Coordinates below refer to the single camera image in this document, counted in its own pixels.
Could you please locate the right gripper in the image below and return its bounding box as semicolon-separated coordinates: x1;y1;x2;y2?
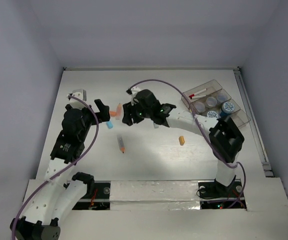
122;99;153;126

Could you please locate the yellow highlighter cap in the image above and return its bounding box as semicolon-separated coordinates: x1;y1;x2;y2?
179;136;185;146

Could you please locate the red whiteboard marker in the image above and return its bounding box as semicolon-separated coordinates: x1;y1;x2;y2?
189;88;207;99

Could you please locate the blue paint jar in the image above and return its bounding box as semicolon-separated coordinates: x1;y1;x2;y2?
206;110;219;119
219;101;235;117

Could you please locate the clear paperclip jar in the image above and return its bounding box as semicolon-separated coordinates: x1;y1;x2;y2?
193;102;206;114
205;96;217;109
216;92;228;103

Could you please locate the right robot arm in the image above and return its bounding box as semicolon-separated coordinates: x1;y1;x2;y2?
122;87;244;196

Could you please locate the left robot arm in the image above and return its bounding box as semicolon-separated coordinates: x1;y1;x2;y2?
10;96;110;240

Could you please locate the orange highlighter cap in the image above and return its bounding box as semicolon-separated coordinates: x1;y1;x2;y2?
109;111;116;117

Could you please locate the blue highlighter cap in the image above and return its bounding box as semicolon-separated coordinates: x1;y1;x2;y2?
106;121;113;129

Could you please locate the clear four-compartment organizer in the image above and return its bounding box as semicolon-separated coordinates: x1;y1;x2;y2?
181;79;250;128

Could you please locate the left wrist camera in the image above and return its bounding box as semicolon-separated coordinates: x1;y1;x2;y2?
67;88;87;109

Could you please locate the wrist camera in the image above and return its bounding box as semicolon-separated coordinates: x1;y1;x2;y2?
126;86;141;99
67;88;87;109

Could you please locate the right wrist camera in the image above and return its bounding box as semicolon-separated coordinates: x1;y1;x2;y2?
126;86;141;99

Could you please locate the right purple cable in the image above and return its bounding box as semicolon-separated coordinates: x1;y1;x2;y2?
130;79;246;210

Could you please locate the purple cable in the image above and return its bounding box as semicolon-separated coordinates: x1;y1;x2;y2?
10;94;100;240
130;79;246;210

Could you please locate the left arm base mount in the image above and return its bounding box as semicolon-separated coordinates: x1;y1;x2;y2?
72;181;111;211

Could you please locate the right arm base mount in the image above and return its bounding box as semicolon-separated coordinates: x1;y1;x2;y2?
196;180;247;210

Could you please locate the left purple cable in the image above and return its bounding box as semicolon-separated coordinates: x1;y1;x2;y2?
10;94;100;240

